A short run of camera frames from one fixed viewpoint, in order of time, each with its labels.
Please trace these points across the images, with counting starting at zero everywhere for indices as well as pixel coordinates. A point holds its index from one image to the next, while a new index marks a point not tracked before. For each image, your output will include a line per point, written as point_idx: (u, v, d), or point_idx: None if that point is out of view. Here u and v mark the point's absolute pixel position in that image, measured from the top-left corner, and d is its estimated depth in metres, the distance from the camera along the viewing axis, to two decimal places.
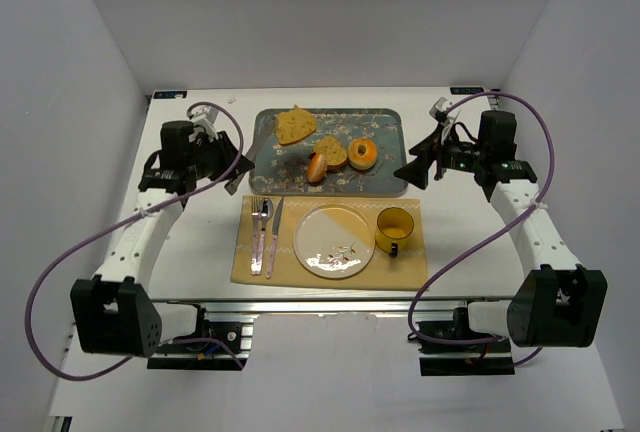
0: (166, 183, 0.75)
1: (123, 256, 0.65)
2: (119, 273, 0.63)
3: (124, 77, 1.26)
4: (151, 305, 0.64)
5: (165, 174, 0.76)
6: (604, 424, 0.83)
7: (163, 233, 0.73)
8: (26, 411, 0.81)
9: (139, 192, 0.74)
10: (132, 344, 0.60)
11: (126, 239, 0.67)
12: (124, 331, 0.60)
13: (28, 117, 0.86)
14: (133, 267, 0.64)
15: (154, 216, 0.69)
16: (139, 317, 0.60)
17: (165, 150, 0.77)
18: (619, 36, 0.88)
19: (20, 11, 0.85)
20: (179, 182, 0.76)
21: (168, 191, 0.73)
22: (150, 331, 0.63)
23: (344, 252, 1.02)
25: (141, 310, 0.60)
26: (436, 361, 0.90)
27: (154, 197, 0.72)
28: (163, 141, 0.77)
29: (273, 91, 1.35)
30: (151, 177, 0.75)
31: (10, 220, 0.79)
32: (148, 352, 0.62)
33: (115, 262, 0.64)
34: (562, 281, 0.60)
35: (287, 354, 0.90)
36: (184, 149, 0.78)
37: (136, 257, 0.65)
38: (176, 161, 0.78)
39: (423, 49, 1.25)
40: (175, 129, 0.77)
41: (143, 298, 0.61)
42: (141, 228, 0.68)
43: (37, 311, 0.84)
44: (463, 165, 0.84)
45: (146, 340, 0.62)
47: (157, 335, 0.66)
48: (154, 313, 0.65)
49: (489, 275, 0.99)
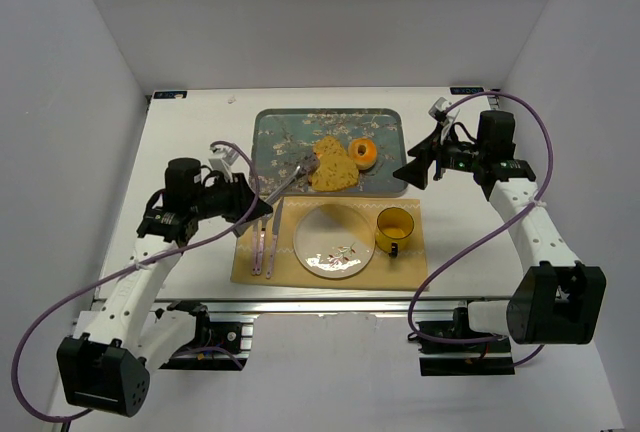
0: (165, 229, 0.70)
1: (113, 315, 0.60)
2: (107, 334, 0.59)
3: (124, 77, 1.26)
4: (138, 362, 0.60)
5: (166, 218, 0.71)
6: (604, 424, 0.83)
7: (158, 284, 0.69)
8: (26, 411, 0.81)
9: (138, 236, 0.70)
10: (116, 406, 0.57)
11: (118, 294, 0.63)
12: (108, 391, 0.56)
13: (27, 116, 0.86)
14: (123, 329, 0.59)
15: (148, 270, 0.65)
16: (123, 383, 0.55)
17: (169, 191, 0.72)
18: (618, 36, 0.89)
19: (20, 10, 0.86)
20: (179, 228, 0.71)
21: (166, 241, 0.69)
22: (136, 389, 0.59)
23: (344, 252, 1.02)
25: (126, 374, 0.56)
26: (436, 361, 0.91)
27: (150, 246, 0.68)
28: (166, 182, 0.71)
29: (273, 91, 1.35)
30: (152, 219, 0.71)
31: (10, 219, 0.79)
32: (133, 411, 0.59)
33: (104, 320, 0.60)
34: (562, 277, 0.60)
35: (287, 355, 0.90)
36: (188, 192, 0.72)
37: (126, 316, 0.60)
38: (179, 204, 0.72)
39: (422, 49, 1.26)
40: (178, 171, 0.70)
41: (130, 361, 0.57)
42: (135, 283, 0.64)
43: (37, 311, 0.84)
44: (462, 165, 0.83)
45: (131, 399, 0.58)
47: (145, 389, 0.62)
48: (142, 369, 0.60)
49: (489, 275, 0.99)
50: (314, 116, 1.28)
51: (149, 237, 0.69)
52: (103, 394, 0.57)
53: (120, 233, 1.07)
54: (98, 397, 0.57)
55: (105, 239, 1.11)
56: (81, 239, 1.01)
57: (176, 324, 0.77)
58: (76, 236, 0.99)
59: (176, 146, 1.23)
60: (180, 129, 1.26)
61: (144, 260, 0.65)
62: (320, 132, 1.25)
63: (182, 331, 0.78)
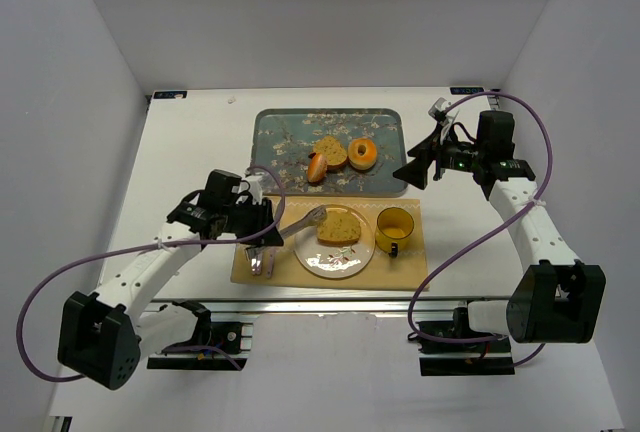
0: (193, 220, 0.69)
1: (125, 283, 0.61)
2: (114, 298, 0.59)
3: (124, 77, 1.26)
4: (134, 339, 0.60)
5: (196, 211, 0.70)
6: (604, 424, 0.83)
7: (174, 269, 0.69)
8: (26, 411, 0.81)
9: (166, 221, 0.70)
10: (101, 374, 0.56)
11: (134, 266, 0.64)
12: (98, 357, 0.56)
13: (28, 117, 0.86)
14: (129, 298, 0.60)
15: (169, 251, 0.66)
16: (115, 349, 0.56)
17: (208, 189, 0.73)
18: (618, 37, 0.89)
19: (20, 11, 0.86)
20: (205, 225, 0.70)
21: (192, 231, 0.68)
22: (124, 363, 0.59)
23: (344, 252, 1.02)
25: (120, 342, 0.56)
26: (436, 361, 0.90)
27: (175, 231, 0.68)
28: (209, 181, 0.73)
29: (273, 91, 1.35)
30: (182, 210, 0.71)
31: (9, 219, 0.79)
32: (115, 386, 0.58)
33: (115, 286, 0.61)
34: (561, 276, 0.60)
35: (287, 354, 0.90)
36: (225, 196, 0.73)
37: (136, 287, 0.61)
38: (213, 206, 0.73)
39: (422, 50, 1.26)
40: (224, 174, 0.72)
41: (127, 331, 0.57)
42: (152, 259, 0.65)
43: (38, 311, 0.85)
44: (462, 165, 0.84)
45: (117, 372, 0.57)
47: (131, 368, 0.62)
48: (135, 347, 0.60)
49: (489, 275, 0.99)
50: (314, 116, 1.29)
51: (176, 224, 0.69)
52: (94, 359, 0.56)
53: (120, 232, 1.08)
54: (87, 360, 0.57)
55: (105, 238, 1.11)
56: (81, 239, 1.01)
57: (175, 319, 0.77)
58: (76, 236, 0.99)
59: (176, 146, 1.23)
60: (180, 129, 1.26)
61: (168, 242, 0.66)
62: (320, 131, 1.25)
63: (180, 324, 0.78)
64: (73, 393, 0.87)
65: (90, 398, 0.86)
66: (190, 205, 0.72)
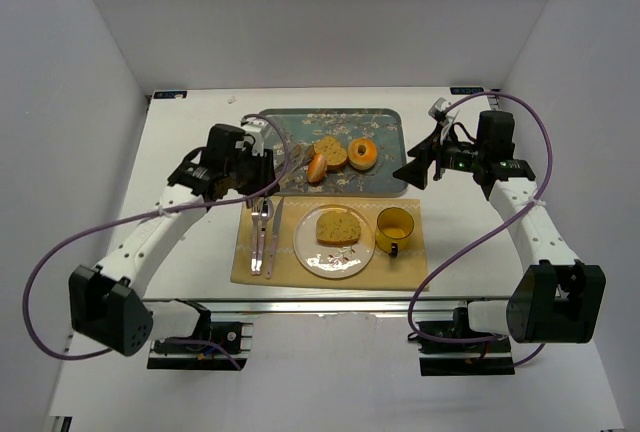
0: (194, 182, 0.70)
1: (127, 254, 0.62)
2: (118, 271, 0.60)
3: (124, 77, 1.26)
4: (144, 307, 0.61)
5: (198, 172, 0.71)
6: (604, 424, 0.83)
7: (177, 235, 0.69)
8: (26, 412, 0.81)
9: (167, 186, 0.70)
10: (116, 344, 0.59)
11: (136, 235, 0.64)
12: (109, 328, 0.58)
13: (28, 117, 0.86)
14: (133, 269, 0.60)
15: (170, 219, 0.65)
16: (124, 321, 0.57)
17: (210, 148, 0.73)
18: (618, 37, 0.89)
19: (20, 12, 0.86)
20: (208, 185, 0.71)
21: (194, 194, 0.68)
22: (137, 332, 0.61)
23: (344, 252, 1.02)
25: (129, 314, 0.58)
26: (436, 361, 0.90)
27: (176, 195, 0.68)
28: (210, 140, 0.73)
29: (273, 91, 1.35)
30: (184, 171, 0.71)
31: (9, 220, 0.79)
32: (130, 352, 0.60)
33: (118, 257, 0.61)
34: (561, 276, 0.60)
35: (287, 354, 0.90)
36: (228, 154, 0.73)
37: (139, 258, 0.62)
38: (216, 163, 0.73)
39: (423, 50, 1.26)
40: (224, 132, 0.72)
41: (134, 302, 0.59)
42: (154, 227, 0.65)
43: (37, 311, 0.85)
44: (462, 165, 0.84)
45: (130, 340, 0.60)
47: (145, 336, 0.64)
48: (145, 315, 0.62)
49: (489, 274, 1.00)
50: (314, 116, 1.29)
51: (178, 186, 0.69)
52: (106, 329, 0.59)
53: (120, 231, 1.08)
54: (101, 330, 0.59)
55: (105, 237, 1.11)
56: (81, 238, 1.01)
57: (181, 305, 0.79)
58: (77, 235, 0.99)
59: (176, 146, 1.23)
60: (180, 129, 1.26)
61: (168, 208, 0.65)
62: (320, 131, 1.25)
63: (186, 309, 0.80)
64: (73, 393, 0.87)
65: (90, 398, 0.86)
66: (193, 164, 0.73)
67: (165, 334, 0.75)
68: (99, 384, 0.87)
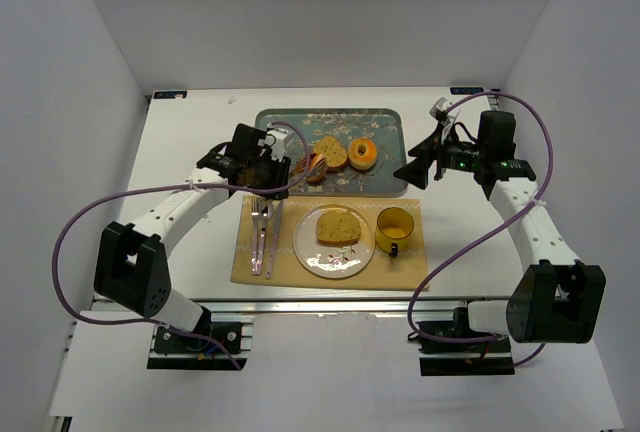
0: (221, 168, 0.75)
1: (159, 216, 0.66)
2: (150, 228, 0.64)
3: (123, 77, 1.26)
4: (167, 270, 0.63)
5: (225, 160, 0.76)
6: (604, 424, 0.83)
7: (202, 212, 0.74)
8: (26, 411, 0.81)
9: (196, 168, 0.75)
10: (136, 302, 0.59)
11: (168, 202, 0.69)
12: (133, 284, 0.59)
13: (28, 117, 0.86)
14: (164, 228, 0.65)
15: (199, 193, 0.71)
16: (150, 277, 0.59)
17: (235, 142, 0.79)
18: (618, 37, 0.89)
19: (19, 12, 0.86)
20: (233, 172, 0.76)
21: (221, 177, 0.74)
22: (156, 293, 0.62)
23: (344, 252, 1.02)
25: (155, 271, 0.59)
26: (436, 361, 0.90)
27: (205, 176, 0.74)
28: (236, 134, 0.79)
29: (273, 90, 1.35)
30: (212, 157, 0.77)
31: (9, 220, 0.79)
32: (147, 313, 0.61)
33: (150, 219, 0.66)
34: (561, 277, 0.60)
35: (287, 354, 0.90)
36: (251, 149, 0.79)
37: (170, 221, 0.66)
38: (240, 156, 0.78)
39: (423, 50, 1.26)
40: (249, 128, 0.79)
41: (161, 260, 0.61)
42: (185, 198, 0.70)
43: (38, 310, 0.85)
44: (462, 165, 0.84)
45: (150, 300, 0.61)
47: (162, 302, 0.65)
48: (166, 279, 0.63)
49: (489, 273, 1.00)
50: (314, 116, 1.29)
51: (207, 170, 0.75)
52: (128, 287, 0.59)
53: None
54: (123, 287, 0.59)
55: None
56: (82, 237, 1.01)
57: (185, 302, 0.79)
58: (77, 234, 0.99)
59: (176, 146, 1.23)
60: (180, 129, 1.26)
61: (199, 184, 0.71)
62: (320, 131, 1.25)
63: (189, 301, 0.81)
64: (72, 393, 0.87)
65: (90, 398, 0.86)
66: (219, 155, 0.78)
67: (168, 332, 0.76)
68: (99, 383, 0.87)
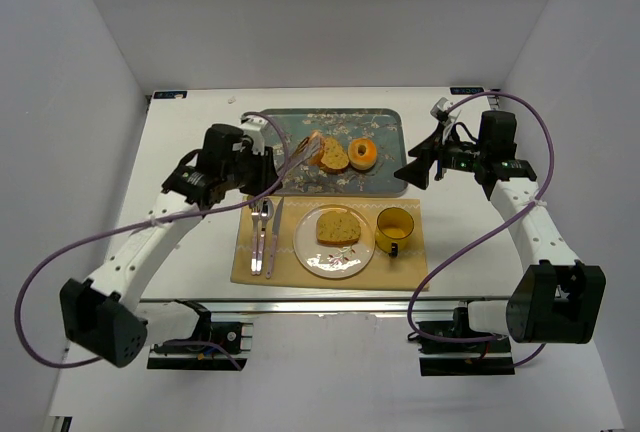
0: (190, 188, 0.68)
1: (119, 266, 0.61)
2: (109, 285, 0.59)
3: (123, 77, 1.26)
4: (136, 319, 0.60)
5: (193, 177, 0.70)
6: (604, 424, 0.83)
7: (172, 244, 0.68)
8: (27, 411, 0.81)
9: (161, 192, 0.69)
10: (107, 357, 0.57)
11: (128, 247, 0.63)
12: (101, 341, 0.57)
13: (27, 117, 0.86)
14: (124, 283, 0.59)
15: (163, 228, 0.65)
16: (115, 335, 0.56)
17: (206, 150, 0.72)
18: (619, 36, 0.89)
19: (20, 12, 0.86)
20: (205, 189, 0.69)
21: (187, 202, 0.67)
22: (130, 343, 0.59)
23: (344, 252, 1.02)
25: (119, 329, 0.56)
26: (436, 361, 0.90)
27: (170, 204, 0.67)
28: (206, 141, 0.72)
29: (273, 90, 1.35)
30: (179, 176, 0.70)
31: (9, 220, 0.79)
32: (123, 364, 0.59)
33: (110, 270, 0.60)
34: (561, 276, 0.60)
35: (287, 354, 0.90)
36: (225, 156, 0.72)
37: (131, 271, 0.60)
38: (213, 166, 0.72)
39: (423, 50, 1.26)
40: (220, 132, 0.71)
41: (125, 316, 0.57)
42: (146, 239, 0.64)
43: (38, 311, 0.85)
44: (463, 165, 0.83)
45: (123, 352, 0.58)
47: (141, 344, 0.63)
48: (139, 325, 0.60)
49: (488, 274, 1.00)
50: (314, 116, 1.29)
51: (172, 194, 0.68)
52: (97, 342, 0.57)
53: (122, 228, 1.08)
54: (92, 341, 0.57)
55: (106, 236, 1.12)
56: (82, 238, 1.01)
57: (178, 310, 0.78)
58: (77, 235, 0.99)
59: (176, 146, 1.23)
60: (179, 130, 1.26)
61: (161, 218, 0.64)
62: (320, 131, 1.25)
63: (182, 311, 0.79)
64: (73, 394, 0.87)
65: (91, 398, 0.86)
66: (188, 169, 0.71)
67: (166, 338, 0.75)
68: (100, 383, 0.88)
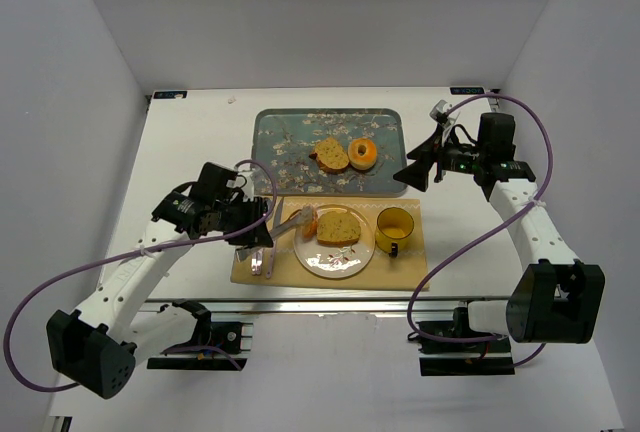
0: (179, 215, 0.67)
1: (107, 298, 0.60)
2: (97, 316, 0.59)
3: (123, 77, 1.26)
4: (124, 349, 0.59)
5: (184, 205, 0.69)
6: (604, 424, 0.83)
7: (162, 273, 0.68)
8: (27, 411, 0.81)
9: (150, 219, 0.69)
10: (93, 386, 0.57)
11: (117, 277, 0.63)
12: (88, 372, 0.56)
13: (27, 117, 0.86)
14: (112, 314, 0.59)
15: (152, 258, 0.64)
16: (102, 364, 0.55)
17: (200, 182, 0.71)
18: (618, 37, 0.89)
19: (19, 12, 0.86)
20: (194, 219, 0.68)
21: (177, 231, 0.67)
22: (117, 374, 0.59)
23: (344, 252, 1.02)
25: (106, 361, 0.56)
26: (436, 361, 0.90)
27: (160, 234, 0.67)
28: (201, 174, 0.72)
29: (273, 90, 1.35)
30: (169, 204, 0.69)
31: (9, 220, 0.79)
32: (109, 394, 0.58)
33: (97, 302, 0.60)
34: (561, 276, 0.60)
35: (287, 354, 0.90)
36: (218, 190, 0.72)
37: (119, 302, 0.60)
38: (205, 198, 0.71)
39: (423, 50, 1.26)
40: (216, 167, 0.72)
41: (114, 347, 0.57)
42: (135, 269, 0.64)
43: (37, 311, 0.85)
44: (462, 167, 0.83)
45: (110, 382, 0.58)
47: (128, 374, 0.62)
48: (127, 355, 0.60)
49: (488, 274, 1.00)
50: (314, 117, 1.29)
51: (162, 222, 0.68)
52: (85, 372, 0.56)
53: (122, 228, 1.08)
54: (80, 372, 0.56)
55: (106, 236, 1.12)
56: (81, 239, 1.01)
57: (173, 319, 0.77)
58: (76, 235, 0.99)
59: (175, 146, 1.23)
60: (179, 130, 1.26)
61: (151, 247, 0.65)
62: (320, 131, 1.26)
63: (179, 318, 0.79)
64: (73, 393, 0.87)
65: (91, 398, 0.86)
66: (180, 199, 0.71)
67: (165, 344, 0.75)
68: None
